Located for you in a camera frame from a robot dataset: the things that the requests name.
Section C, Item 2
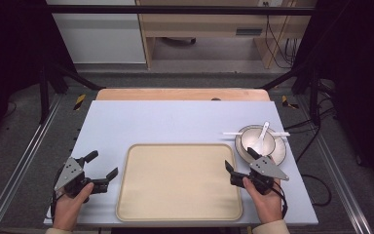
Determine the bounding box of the white ceramic spoon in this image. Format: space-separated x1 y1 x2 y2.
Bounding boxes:
249 121 271 154

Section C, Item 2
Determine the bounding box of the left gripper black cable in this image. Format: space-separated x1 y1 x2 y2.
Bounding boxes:
50 165 68 222

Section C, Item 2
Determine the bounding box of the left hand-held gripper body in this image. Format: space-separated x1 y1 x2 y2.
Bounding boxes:
54 157 110 199

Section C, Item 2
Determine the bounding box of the wooden table board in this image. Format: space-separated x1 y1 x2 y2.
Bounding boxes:
95 87 271 102

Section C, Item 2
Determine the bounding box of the white plate with dark rim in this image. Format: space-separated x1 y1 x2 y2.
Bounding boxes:
234 124 287 166

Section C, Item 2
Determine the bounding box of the black curtain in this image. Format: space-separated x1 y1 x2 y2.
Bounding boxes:
0 0 79 145
292 0 374 198

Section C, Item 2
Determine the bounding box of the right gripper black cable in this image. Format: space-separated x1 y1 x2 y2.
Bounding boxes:
272 179 288 219

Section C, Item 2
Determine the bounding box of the white cabinet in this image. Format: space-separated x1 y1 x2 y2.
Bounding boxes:
46 0 147 65

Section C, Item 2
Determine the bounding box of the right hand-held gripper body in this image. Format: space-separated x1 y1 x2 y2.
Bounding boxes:
230 156 290 196

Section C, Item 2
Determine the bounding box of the beige rectangular tray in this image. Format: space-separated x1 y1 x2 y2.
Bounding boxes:
115 142 243 222

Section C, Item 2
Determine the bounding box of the bundle of black desk cables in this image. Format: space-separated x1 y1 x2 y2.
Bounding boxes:
264 1 299 69

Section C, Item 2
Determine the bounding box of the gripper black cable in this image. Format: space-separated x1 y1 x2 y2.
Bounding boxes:
272 179 288 219
50 165 68 222

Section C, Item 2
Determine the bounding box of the person's right hand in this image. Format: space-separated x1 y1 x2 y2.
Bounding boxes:
242 176 285 225

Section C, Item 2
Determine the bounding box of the light wooden desk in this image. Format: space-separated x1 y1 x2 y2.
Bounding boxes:
135 0 318 71

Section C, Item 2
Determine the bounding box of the white bowl with dark rim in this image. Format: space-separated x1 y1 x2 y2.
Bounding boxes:
240 127 278 158

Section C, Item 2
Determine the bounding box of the black horizontal frame bar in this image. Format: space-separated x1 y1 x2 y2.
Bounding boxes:
47 4 317 17

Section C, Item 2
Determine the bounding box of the black chair base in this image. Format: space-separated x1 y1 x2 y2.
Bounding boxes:
160 36 197 46

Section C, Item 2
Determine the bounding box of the person's left hand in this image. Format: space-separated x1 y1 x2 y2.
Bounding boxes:
52 182 95 233

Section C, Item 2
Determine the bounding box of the black floor cable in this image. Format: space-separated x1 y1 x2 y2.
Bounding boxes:
295 122 321 164
300 174 333 208

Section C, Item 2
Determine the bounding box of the black metal stand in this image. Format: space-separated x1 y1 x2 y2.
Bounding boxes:
38 60 107 125
256 60 323 127

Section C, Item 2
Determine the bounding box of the white chopstick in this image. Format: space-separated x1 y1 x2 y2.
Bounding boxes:
237 132 291 137
222 131 291 137

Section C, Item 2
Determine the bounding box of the aluminium floor rail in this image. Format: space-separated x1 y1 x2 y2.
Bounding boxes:
0 94 63 234
296 97 374 234

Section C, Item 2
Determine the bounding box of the yellow and black tape marker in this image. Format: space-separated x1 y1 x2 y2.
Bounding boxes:
280 95 300 110
73 93 88 112

